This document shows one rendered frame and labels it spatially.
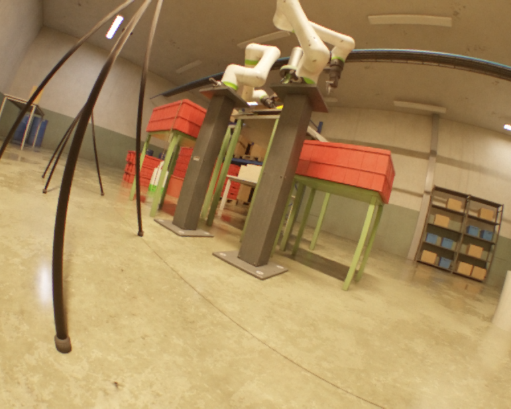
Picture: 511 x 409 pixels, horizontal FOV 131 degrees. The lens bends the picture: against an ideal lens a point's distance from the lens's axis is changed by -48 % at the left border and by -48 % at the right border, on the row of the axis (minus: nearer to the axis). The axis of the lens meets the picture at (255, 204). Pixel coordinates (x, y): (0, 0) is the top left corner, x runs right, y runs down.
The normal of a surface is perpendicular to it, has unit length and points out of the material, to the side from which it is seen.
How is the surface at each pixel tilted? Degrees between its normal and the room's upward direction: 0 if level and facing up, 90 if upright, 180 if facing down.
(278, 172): 90
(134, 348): 0
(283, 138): 90
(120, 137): 90
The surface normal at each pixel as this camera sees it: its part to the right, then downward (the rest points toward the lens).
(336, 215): -0.61, -0.17
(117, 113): 0.74, 0.24
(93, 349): 0.29, -0.96
